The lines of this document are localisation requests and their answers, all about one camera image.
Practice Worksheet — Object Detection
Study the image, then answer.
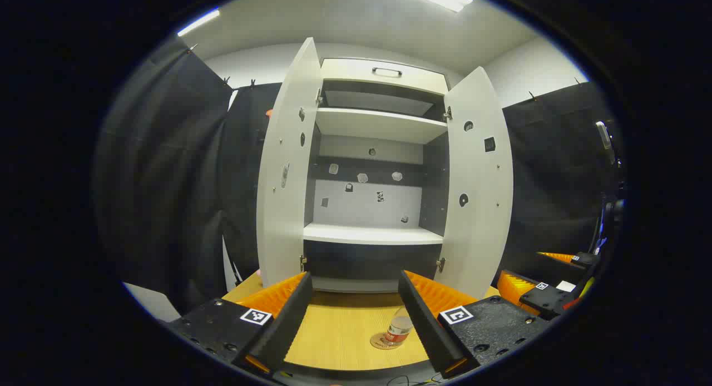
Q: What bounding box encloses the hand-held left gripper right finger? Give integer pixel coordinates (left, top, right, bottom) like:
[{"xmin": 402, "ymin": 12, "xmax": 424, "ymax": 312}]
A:
[{"xmin": 398, "ymin": 270, "xmax": 551, "ymax": 378}]

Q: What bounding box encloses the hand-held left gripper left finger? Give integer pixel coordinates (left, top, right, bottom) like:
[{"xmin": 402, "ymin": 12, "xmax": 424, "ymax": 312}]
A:
[{"xmin": 167, "ymin": 272, "xmax": 313, "ymax": 375}]

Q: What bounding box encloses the clear plastic water bottle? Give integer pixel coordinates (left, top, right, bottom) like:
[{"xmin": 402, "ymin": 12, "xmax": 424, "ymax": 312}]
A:
[{"xmin": 384, "ymin": 307, "xmax": 415, "ymax": 348}]

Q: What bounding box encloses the white cabinet door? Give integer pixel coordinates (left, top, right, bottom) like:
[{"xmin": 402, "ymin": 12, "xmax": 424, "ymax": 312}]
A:
[
  {"xmin": 434, "ymin": 66, "xmax": 513, "ymax": 300},
  {"xmin": 256, "ymin": 37, "xmax": 323, "ymax": 289}
]

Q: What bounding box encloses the round brown coaster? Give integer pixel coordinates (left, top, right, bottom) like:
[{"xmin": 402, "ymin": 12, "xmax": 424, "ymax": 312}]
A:
[{"xmin": 370, "ymin": 333, "xmax": 404, "ymax": 350}]

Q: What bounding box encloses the black backdrop cloth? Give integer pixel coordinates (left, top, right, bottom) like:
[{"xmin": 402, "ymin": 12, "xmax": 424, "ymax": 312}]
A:
[
  {"xmin": 492, "ymin": 81, "xmax": 625, "ymax": 281},
  {"xmin": 93, "ymin": 38, "xmax": 283, "ymax": 314}
]

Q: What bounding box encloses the white cabinet shelf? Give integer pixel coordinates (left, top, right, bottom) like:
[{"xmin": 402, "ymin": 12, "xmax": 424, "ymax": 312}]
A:
[
  {"xmin": 303, "ymin": 222, "xmax": 444, "ymax": 246},
  {"xmin": 315, "ymin": 107, "xmax": 448, "ymax": 145}
]

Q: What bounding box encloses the white cabinet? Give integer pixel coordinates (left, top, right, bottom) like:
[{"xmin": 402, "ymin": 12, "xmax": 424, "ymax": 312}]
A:
[{"xmin": 303, "ymin": 57, "xmax": 451, "ymax": 294}]

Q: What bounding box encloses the cream cabinet drawer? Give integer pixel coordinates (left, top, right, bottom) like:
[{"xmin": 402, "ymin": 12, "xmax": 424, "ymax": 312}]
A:
[{"xmin": 320, "ymin": 58, "xmax": 449, "ymax": 96}]

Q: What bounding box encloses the camera on stand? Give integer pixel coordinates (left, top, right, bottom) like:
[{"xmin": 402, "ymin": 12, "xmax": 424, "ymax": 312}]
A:
[{"xmin": 594, "ymin": 121, "xmax": 626, "ymax": 253}]

